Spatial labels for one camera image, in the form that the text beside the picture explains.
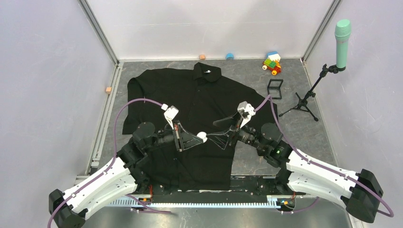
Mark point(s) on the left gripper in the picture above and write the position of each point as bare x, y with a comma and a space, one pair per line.
180, 134

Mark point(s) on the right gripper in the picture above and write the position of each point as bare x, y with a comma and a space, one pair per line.
221, 139

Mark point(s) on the round silver brooch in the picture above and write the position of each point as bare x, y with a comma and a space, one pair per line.
203, 136

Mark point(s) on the black shirt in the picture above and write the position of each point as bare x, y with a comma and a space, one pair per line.
202, 95

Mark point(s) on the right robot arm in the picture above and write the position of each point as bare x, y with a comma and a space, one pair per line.
359, 193

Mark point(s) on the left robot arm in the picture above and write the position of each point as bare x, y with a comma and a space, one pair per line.
122, 175

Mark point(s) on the black brooch display box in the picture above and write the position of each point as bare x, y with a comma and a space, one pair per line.
274, 88

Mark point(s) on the blue cap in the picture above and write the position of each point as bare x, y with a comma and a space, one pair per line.
229, 56

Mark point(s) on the black tripod microphone stand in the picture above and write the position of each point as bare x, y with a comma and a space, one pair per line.
302, 102

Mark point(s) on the colourful toy block car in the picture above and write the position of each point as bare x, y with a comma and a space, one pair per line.
272, 63

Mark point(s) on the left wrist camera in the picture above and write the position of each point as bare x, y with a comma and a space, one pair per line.
169, 114

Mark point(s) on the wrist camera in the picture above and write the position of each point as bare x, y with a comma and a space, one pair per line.
169, 114
246, 111

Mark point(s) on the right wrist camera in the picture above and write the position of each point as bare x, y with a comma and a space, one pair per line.
246, 111

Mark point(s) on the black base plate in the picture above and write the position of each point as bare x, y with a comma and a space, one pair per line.
241, 189

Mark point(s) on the white toothed rail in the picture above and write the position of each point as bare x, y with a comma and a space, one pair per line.
270, 203

